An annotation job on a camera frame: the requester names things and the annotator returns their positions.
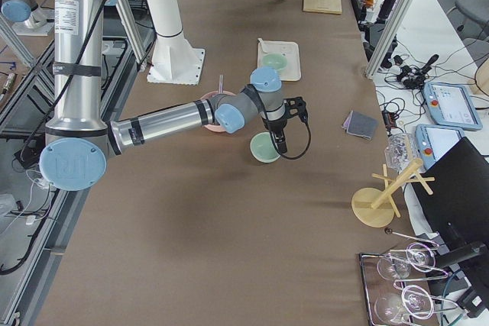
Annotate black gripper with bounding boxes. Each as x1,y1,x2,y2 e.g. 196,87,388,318
266,117,287,154

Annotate green bowl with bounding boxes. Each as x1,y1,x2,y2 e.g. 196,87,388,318
261,53,288,72
250,131,280,163

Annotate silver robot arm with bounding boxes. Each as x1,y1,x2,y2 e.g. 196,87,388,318
38,0,308,192

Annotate bamboo cutting board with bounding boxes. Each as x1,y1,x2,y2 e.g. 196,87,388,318
303,0,342,15

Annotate pink bowl with ice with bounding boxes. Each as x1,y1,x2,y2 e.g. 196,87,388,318
199,90,238,134

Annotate cream bunny tray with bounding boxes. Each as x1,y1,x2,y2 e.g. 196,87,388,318
257,39,302,82

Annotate grey folded cloth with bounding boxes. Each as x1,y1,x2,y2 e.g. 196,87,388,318
342,111,378,140

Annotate green bowl on tray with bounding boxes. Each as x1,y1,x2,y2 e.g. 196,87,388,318
261,53,288,72

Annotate black thermos bottle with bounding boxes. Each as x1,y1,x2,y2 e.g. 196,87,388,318
377,0,396,24

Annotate wooden mug tree stand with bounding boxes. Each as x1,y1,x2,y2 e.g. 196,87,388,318
351,158,436,228

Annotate clear glass pitcher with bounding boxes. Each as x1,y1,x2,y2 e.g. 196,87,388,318
384,133,416,171

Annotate near teach pendant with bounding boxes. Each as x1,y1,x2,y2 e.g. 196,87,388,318
415,124,465,169

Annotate teach pendant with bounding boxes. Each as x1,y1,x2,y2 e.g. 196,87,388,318
423,82,483,131
415,124,465,169

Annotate far teach pendant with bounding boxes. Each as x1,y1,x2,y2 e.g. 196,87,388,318
423,82,483,131

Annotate upper wine glass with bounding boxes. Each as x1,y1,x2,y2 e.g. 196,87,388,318
377,242,435,280

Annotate black monitor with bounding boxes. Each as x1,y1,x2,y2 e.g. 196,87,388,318
413,137,488,250

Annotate lower wine glass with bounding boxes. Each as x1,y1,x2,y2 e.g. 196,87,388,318
374,285,434,325

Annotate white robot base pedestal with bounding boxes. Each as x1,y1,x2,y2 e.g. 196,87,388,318
147,0,205,85

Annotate wire wine glass rack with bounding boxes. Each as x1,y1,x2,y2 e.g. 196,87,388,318
358,228,458,325

